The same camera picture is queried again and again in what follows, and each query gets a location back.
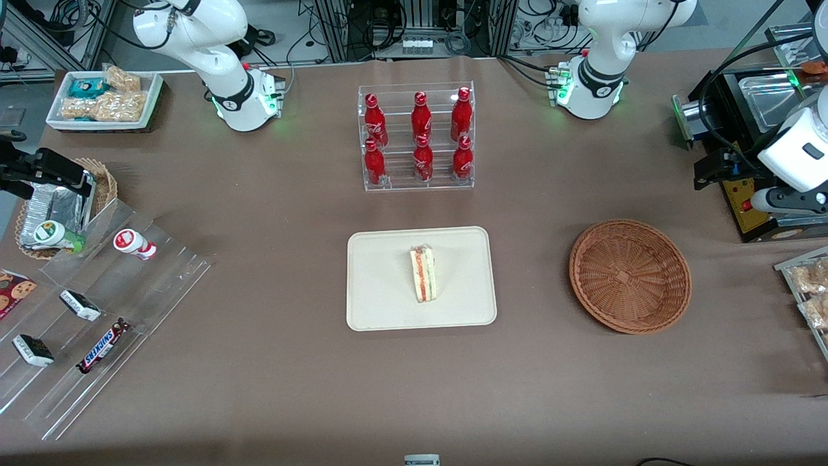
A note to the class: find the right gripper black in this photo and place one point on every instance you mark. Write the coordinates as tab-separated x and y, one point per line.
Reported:
19	169

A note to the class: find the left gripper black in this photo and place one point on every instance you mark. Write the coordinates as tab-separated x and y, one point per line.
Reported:
741	166

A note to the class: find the triangular sandwich with tomato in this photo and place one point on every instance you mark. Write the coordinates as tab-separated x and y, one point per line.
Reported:
424	275

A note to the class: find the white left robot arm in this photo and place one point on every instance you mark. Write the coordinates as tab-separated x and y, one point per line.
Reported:
601	77

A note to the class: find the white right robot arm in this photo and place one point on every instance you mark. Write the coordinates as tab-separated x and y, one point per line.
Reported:
207	45

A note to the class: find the small wicker basket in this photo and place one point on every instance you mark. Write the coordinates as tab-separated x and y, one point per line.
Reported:
107	184

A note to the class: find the white snack tray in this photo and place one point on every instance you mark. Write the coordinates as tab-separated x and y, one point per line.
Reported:
785	275

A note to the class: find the large round brown wicker basket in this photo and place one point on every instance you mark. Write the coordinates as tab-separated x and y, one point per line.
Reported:
631	278

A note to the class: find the metal shelf tray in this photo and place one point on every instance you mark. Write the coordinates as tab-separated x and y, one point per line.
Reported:
792	45

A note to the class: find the beige rectangular serving tray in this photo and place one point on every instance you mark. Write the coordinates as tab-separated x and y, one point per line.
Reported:
375	291

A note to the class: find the silver foil container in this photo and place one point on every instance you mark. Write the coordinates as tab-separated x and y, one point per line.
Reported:
58	204

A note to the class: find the green white yogurt bottle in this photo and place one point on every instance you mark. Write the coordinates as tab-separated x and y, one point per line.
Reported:
55	234

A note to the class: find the black food warmer machine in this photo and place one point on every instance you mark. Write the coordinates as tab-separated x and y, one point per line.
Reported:
758	223

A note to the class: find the large clear cracker packet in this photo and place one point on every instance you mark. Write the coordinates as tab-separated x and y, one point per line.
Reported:
103	107

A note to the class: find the teal snack packet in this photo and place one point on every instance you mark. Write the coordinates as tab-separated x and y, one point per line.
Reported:
87	87

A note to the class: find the steel warmer pan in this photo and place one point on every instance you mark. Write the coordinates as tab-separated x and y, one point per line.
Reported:
763	90

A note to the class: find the red white yogurt bottle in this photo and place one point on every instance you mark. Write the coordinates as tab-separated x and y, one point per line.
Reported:
132	243

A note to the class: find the small clear cracker packet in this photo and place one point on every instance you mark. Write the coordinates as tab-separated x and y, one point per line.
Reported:
123	79

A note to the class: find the white rectangular snack bin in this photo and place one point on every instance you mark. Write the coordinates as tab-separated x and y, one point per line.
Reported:
152	97

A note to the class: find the cookie box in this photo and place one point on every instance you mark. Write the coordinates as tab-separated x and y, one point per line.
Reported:
16	291

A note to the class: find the black white snack bar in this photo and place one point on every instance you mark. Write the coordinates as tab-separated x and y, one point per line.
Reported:
81	305
33	350

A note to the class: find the clear acrylic stepped stand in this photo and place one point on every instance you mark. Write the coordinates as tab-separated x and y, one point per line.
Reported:
162	278

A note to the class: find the clear puffed snack packet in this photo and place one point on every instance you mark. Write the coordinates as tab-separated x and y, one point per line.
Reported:
816	312
812	277

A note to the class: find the orange food piece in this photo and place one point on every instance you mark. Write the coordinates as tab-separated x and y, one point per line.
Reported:
815	66

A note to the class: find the snickers chocolate bar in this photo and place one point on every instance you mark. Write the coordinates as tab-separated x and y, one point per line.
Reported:
103	346

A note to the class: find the red cola bottle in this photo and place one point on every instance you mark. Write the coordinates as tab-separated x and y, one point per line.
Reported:
422	120
461	116
462	162
375	165
423	162
375	123

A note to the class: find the aluminium equipment rack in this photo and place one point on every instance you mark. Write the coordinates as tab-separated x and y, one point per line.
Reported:
336	26

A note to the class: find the clear acrylic bottle rack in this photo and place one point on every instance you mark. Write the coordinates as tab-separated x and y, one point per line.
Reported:
396	129

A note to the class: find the white power strip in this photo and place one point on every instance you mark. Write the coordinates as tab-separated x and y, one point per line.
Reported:
417	46

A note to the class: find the small grey white device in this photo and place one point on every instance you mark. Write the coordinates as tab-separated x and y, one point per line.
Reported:
422	461

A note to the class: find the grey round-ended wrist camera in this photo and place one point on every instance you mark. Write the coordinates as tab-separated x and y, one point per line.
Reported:
763	199

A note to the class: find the aluminium profile frame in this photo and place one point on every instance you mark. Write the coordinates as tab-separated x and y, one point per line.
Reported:
39	39

